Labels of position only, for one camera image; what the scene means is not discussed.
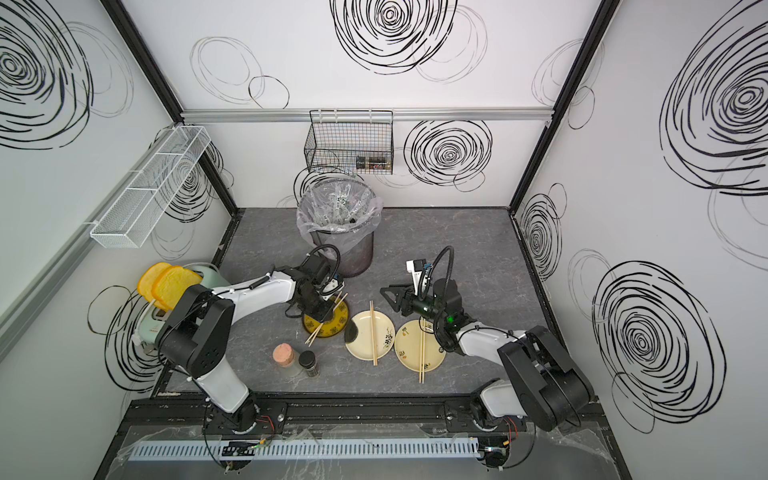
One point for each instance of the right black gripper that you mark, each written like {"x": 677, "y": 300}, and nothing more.
{"x": 406, "y": 300}

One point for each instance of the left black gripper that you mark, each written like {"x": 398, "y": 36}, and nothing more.
{"x": 325, "y": 313}

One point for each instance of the chopsticks green tip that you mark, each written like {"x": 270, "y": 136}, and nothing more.
{"x": 373, "y": 333}

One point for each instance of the bamboo chopsticks pair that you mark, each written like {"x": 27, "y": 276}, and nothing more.
{"x": 422, "y": 350}

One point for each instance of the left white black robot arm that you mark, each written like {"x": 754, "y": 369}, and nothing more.
{"x": 196, "y": 335}

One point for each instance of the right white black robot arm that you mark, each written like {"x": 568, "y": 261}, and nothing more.
{"x": 543, "y": 384}

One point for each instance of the yellow patterned plate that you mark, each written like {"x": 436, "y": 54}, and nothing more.
{"x": 331, "y": 327}

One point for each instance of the cream plate red black marks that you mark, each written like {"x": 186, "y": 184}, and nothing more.
{"x": 407, "y": 347}

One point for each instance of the cream plate with flower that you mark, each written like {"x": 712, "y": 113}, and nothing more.
{"x": 360, "y": 346}

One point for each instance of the black lid spice bottle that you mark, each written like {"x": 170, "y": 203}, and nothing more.
{"x": 308, "y": 361}

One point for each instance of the pink lid jar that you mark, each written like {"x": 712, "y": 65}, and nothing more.
{"x": 286, "y": 360}

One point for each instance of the black mesh trash bin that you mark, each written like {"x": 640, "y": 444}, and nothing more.
{"x": 357, "y": 251}

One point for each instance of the clear plastic bin liner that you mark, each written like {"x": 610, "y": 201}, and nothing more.
{"x": 338, "y": 212}

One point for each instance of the right yellow toast slice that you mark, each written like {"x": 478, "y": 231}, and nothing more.
{"x": 171, "y": 284}

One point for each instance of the yellow toast slice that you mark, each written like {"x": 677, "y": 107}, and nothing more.
{"x": 148, "y": 279}
{"x": 171, "y": 284}

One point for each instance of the mint green toaster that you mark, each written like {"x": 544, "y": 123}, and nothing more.
{"x": 152, "y": 318}

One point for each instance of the left yellow toast slice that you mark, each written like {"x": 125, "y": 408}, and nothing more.
{"x": 148, "y": 279}

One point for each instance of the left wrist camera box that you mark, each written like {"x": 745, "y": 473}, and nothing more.
{"x": 333, "y": 286}

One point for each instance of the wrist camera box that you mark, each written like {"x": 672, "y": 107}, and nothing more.
{"x": 420, "y": 270}
{"x": 333, "y": 286}

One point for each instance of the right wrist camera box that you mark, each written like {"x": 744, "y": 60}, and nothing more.
{"x": 420, "y": 270}

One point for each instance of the items in wire basket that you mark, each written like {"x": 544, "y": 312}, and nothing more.
{"x": 368, "y": 163}

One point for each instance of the white slotted cable duct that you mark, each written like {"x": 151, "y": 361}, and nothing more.
{"x": 305, "y": 449}

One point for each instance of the black wire wall basket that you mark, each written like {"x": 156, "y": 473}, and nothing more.
{"x": 336, "y": 137}

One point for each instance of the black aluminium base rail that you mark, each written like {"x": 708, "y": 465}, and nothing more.
{"x": 273, "y": 414}

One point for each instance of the white wire wall shelf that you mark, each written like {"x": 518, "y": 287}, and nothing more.
{"x": 169, "y": 183}

